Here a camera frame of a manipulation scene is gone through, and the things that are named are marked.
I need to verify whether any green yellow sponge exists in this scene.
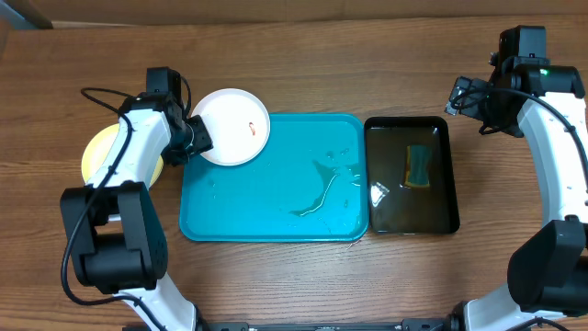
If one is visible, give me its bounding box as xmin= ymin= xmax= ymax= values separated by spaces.
xmin=403 ymin=144 xmax=432 ymax=188

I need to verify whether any black water tray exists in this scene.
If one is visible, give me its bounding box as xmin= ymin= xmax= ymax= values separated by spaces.
xmin=364 ymin=116 xmax=460 ymax=235

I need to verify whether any white plate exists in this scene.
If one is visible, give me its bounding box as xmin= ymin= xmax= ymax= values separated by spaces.
xmin=191 ymin=88 xmax=271 ymax=166

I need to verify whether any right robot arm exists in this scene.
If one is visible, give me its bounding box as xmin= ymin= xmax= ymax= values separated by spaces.
xmin=446 ymin=65 xmax=587 ymax=330

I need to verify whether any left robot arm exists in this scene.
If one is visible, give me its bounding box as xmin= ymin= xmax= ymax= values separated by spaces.
xmin=60 ymin=87 xmax=212 ymax=330

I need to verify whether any teal plastic tray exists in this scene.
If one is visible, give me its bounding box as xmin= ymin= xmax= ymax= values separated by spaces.
xmin=178 ymin=113 xmax=368 ymax=243

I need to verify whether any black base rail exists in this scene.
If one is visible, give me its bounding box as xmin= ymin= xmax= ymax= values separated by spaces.
xmin=195 ymin=317 xmax=461 ymax=331

